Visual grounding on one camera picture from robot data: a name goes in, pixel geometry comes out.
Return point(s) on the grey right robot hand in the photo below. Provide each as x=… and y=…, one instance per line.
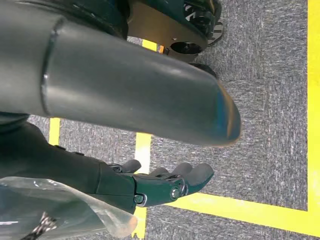
x=124, y=82

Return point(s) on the clear plastic cover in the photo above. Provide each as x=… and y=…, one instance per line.
x=50, y=205

